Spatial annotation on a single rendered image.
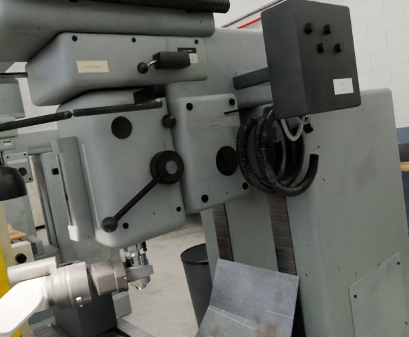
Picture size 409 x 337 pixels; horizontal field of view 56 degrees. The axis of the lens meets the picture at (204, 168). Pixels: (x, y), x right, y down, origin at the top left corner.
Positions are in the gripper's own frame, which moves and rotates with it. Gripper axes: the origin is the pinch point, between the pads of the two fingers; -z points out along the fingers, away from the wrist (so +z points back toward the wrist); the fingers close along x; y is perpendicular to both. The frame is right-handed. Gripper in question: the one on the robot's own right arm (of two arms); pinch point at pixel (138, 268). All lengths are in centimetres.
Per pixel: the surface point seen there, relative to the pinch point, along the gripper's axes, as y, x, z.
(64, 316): 23, 43, 21
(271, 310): 21.4, 3.2, -33.2
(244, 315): 24.6, 11.2, -28.4
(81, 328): 24.2, 32.8, 16.3
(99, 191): -20.2, -10.3, 5.8
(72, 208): -17.3, -6.2, 11.3
